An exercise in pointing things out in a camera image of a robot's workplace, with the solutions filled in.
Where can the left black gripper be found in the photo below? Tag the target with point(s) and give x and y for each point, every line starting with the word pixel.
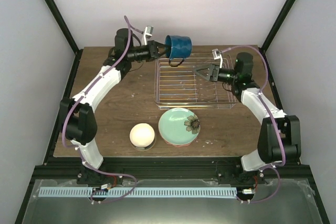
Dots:
pixel 152 45

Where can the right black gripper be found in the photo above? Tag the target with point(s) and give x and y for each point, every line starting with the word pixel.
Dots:
pixel 211 68

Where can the blue enamel mug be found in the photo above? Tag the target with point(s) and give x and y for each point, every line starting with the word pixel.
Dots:
pixel 177 47

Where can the teal flower plate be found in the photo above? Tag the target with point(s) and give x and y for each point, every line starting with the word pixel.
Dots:
pixel 179 126

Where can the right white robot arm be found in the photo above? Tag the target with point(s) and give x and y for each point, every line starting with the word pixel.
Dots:
pixel 279 138

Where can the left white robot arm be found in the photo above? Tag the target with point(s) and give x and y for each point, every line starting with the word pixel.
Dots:
pixel 77 120

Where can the orange scalloped plate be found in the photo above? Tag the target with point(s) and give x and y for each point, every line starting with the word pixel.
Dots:
pixel 177 145

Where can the white upturned bowl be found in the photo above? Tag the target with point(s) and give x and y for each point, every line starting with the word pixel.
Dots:
pixel 142 134

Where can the light blue slotted strip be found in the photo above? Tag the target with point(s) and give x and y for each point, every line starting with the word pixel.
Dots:
pixel 141 192

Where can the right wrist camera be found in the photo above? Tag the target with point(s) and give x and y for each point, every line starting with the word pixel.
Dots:
pixel 217 55

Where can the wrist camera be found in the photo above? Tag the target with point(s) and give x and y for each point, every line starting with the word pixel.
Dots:
pixel 146 35
pixel 217 55

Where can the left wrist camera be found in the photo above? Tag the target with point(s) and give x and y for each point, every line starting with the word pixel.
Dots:
pixel 146 35

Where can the wire dish rack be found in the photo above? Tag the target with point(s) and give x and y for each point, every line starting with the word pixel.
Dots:
pixel 181 87

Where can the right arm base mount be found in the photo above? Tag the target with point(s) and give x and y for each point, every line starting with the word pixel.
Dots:
pixel 236 176

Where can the black aluminium frame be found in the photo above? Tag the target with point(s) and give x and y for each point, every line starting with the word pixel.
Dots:
pixel 160 167

